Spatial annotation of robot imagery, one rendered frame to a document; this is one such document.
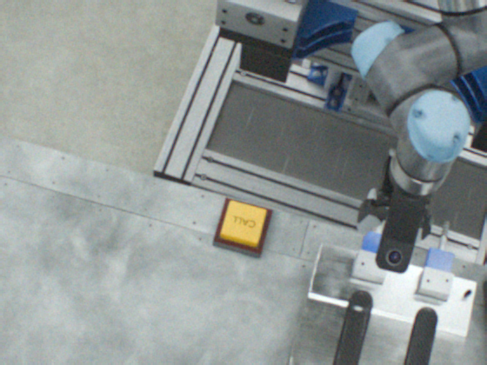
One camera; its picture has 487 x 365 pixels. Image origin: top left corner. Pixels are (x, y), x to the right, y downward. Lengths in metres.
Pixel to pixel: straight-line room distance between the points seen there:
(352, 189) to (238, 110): 0.32
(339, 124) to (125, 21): 0.69
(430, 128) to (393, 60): 0.11
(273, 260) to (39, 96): 1.19
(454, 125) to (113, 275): 0.70
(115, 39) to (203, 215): 1.16
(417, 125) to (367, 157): 1.26
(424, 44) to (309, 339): 0.53
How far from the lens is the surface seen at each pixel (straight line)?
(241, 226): 1.73
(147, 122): 2.74
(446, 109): 1.27
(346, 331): 1.65
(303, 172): 2.47
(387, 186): 1.45
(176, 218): 1.77
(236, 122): 2.51
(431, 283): 1.66
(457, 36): 1.35
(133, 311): 1.72
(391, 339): 1.66
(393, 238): 1.41
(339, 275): 1.67
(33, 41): 2.88
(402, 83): 1.30
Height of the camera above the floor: 2.45
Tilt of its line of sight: 67 degrees down
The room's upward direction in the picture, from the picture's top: 10 degrees clockwise
